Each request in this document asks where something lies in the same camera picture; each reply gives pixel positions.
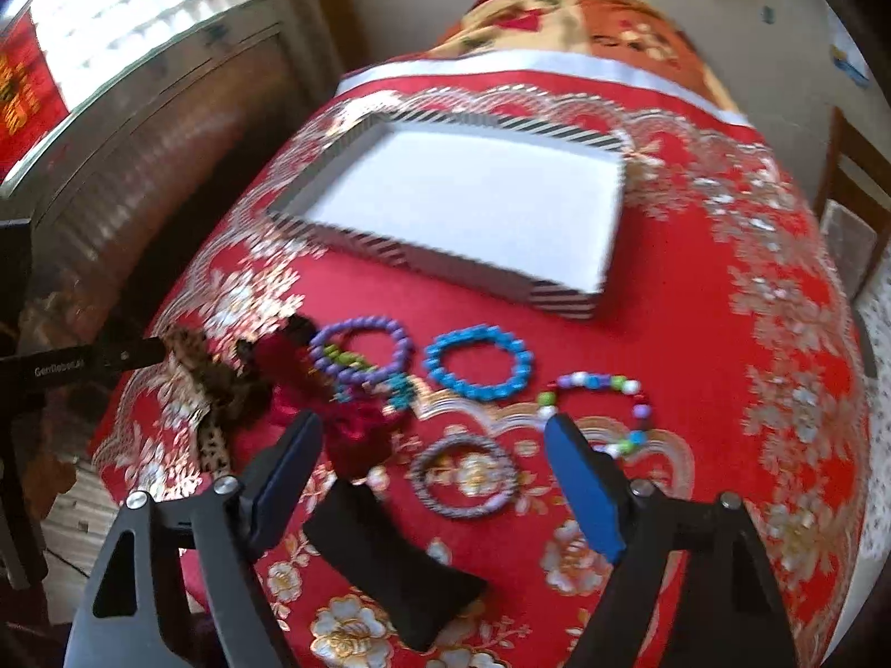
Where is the leopard print bow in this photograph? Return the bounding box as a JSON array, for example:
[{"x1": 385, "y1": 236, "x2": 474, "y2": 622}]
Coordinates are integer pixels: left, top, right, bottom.
[{"x1": 163, "y1": 330, "x2": 244, "y2": 474}]

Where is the red satin bow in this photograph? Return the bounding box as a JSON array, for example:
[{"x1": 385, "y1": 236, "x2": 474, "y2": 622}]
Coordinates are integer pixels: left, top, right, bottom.
[{"x1": 254, "y1": 334, "x2": 398, "y2": 484}]

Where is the purple bead bracelet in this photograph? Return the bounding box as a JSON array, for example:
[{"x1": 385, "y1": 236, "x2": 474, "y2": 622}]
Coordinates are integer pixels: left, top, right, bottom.
[{"x1": 310, "y1": 316, "x2": 415, "y2": 397}]

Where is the green teal bead bracelet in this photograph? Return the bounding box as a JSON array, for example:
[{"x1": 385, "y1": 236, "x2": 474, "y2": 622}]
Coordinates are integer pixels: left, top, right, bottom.
[{"x1": 324, "y1": 342, "x2": 422, "y2": 413}]

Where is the red floral tablecloth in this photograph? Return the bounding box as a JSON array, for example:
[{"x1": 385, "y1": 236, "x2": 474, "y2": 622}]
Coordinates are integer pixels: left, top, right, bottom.
[{"x1": 94, "y1": 73, "x2": 874, "y2": 668}]

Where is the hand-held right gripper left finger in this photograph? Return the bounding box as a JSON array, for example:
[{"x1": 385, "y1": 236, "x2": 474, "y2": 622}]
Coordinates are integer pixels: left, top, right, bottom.
[{"x1": 64, "y1": 409, "x2": 325, "y2": 668}]

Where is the red window sticker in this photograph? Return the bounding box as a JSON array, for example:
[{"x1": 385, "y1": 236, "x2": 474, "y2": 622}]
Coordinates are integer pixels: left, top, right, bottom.
[{"x1": 0, "y1": 14, "x2": 71, "y2": 178}]

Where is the brown scrunchie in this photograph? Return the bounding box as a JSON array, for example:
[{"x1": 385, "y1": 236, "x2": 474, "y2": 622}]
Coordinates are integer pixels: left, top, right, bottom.
[{"x1": 209, "y1": 337, "x2": 274, "y2": 425}]

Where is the grey woven hair tie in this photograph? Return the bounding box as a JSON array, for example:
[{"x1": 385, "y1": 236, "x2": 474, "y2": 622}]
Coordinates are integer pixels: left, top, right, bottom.
[{"x1": 410, "y1": 433, "x2": 520, "y2": 519}]

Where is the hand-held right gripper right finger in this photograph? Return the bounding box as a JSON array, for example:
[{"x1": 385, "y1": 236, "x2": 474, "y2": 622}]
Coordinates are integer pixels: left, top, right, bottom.
[{"x1": 544, "y1": 414, "x2": 798, "y2": 668}]

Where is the striped black white box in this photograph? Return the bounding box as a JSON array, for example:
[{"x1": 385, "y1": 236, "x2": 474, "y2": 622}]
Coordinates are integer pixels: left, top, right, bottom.
[{"x1": 265, "y1": 101, "x2": 628, "y2": 321}]

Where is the printed blanket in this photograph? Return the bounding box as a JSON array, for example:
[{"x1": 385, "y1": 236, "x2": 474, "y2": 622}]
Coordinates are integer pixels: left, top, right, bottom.
[{"x1": 424, "y1": 0, "x2": 732, "y2": 116}]

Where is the window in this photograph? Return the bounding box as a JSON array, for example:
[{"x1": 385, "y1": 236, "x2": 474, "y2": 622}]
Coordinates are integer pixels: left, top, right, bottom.
[{"x1": 0, "y1": 0, "x2": 280, "y2": 182}]

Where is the multicolour bead bracelet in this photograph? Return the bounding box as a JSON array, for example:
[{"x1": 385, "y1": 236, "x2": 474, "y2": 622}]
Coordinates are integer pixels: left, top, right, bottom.
[{"x1": 537, "y1": 370, "x2": 655, "y2": 460}]

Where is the black velvet pouch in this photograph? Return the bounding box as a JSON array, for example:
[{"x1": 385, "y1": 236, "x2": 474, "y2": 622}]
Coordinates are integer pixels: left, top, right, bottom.
[{"x1": 304, "y1": 480, "x2": 489, "y2": 651}]

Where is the wooden chair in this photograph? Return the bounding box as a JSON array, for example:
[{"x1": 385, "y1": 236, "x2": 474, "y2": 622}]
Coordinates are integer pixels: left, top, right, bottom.
[{"x1": 811, "y1": 107, "x2": 891, "y2": 300}]

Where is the blue bead bracelet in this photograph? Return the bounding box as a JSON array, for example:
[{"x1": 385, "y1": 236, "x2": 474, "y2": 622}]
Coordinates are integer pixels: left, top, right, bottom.
[{"x1": 423, "y1": 325, "x2": 536, "y2": 402}]

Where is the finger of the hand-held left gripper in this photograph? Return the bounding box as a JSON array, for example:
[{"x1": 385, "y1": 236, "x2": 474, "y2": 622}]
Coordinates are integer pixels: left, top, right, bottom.
[{"x1": 0, "y1": 332, "x2": 172, "y2": 397}]

